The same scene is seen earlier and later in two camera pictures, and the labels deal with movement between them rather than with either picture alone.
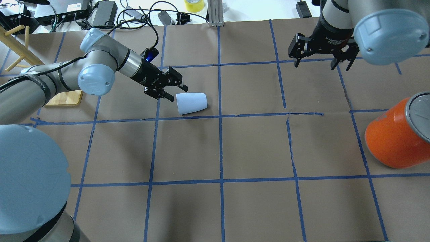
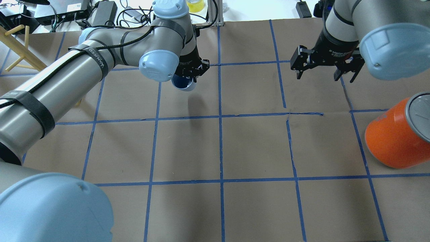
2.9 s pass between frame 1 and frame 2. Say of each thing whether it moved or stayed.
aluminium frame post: stayed
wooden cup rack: stayed
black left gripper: moved
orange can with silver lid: stayed
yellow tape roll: stayed
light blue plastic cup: moved
